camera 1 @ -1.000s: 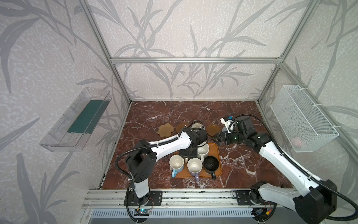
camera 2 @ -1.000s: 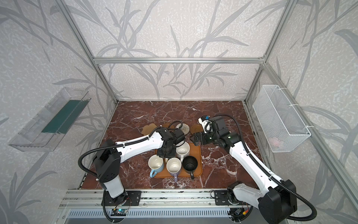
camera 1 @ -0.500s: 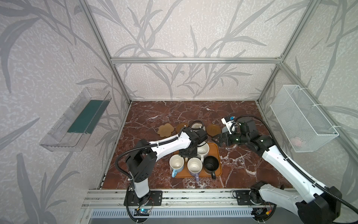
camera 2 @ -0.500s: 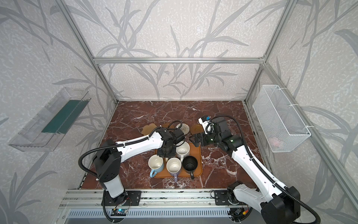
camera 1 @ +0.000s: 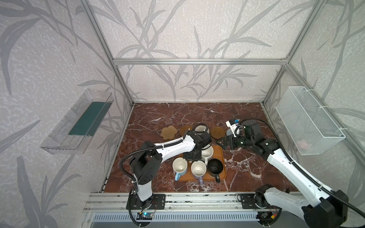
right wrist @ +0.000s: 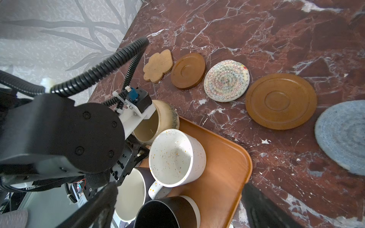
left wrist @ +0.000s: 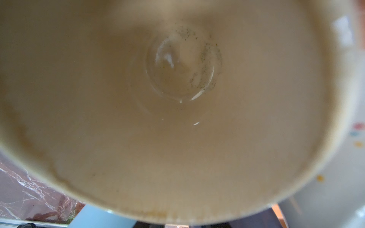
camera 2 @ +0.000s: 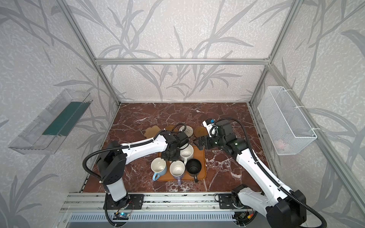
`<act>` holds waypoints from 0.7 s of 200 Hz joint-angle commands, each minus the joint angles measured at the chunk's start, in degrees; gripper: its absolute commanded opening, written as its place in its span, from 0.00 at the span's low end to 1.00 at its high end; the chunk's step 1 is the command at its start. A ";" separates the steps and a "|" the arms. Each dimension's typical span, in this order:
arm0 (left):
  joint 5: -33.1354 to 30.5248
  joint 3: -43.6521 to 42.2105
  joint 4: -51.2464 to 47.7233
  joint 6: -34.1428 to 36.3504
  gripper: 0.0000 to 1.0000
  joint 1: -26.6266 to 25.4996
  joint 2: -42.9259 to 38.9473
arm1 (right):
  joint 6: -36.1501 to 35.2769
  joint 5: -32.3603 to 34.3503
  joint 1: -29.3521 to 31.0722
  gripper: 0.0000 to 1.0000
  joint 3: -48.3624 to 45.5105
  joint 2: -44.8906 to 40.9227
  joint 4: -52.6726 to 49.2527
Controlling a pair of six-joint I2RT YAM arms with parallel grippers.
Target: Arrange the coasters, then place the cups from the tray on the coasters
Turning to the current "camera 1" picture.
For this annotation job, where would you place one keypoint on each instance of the pink object in basket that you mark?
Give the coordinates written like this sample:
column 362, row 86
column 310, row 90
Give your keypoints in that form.
column 303, row 145

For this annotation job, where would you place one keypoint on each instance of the aluminium front rail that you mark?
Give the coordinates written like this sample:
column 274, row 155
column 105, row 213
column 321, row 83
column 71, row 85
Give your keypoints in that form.
column 190, row 201

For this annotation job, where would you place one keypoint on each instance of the round wooden saucer coaster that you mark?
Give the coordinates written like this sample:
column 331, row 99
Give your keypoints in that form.
column 217, row 132

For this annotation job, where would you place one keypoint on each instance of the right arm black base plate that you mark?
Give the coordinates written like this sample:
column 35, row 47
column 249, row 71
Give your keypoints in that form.
column 253, row 201

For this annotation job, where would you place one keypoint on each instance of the light blue mug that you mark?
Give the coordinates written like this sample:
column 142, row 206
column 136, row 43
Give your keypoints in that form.
column 180, row 166

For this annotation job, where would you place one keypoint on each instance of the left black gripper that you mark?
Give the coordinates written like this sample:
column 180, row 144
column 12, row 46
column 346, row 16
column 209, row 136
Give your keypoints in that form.
column 192, row 154

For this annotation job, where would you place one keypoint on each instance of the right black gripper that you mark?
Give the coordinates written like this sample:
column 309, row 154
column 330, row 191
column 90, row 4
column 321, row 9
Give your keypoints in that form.
column 231, row 142

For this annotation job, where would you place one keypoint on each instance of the white wire mesh basket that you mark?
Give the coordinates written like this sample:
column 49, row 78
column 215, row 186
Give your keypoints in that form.
column 306, row 119

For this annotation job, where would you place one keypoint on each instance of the grey round felt coaster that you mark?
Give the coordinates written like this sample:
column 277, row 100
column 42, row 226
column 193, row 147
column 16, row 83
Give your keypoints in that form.
column 229, row 132

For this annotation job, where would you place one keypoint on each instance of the flower-shaped cork coaster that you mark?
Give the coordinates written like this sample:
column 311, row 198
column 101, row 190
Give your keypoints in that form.
column 169, row 133

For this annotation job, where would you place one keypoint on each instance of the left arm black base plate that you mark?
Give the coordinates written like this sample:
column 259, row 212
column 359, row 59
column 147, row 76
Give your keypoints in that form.
column 157, row 201

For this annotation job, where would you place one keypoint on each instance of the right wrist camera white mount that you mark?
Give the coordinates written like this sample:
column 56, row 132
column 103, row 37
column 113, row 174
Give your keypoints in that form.
column 234, row 125

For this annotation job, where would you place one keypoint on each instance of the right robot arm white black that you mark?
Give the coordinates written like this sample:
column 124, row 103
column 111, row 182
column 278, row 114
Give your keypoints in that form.
column 319, row 206

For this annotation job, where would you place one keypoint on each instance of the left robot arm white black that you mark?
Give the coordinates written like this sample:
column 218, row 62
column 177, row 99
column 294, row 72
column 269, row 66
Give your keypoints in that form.
column 143, row 165

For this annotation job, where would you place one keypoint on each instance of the woven multicolour round coaster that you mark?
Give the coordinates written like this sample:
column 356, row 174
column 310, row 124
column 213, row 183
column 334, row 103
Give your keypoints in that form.
column 201, row 128

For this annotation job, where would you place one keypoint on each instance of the purple mug white inside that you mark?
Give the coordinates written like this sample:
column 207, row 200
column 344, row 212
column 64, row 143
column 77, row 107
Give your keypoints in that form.
column 198, row 169

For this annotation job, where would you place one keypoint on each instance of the black mug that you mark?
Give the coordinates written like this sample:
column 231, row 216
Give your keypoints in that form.
column 215, row 168

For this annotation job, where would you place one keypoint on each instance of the right electronics board with wires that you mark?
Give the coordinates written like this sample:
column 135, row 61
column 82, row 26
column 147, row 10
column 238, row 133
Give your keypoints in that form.
column 266, row 216

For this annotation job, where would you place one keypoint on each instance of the white speckled mug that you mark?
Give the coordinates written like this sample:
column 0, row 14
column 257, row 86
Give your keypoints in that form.
column 207, row 154

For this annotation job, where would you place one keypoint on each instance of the green circuit board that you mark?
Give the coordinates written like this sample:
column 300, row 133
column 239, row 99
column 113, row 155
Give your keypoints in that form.
column 144, row 216

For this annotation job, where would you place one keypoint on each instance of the orange rectangular tray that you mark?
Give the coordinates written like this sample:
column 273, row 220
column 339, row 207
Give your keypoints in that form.
column 218, row 154

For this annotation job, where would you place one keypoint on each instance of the dark round wooden coaster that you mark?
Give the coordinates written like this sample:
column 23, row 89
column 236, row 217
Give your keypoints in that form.
column 184, row 129

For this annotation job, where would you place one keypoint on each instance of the clear plastic wall bin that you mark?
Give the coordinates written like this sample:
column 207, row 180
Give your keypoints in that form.
column 75, row 131

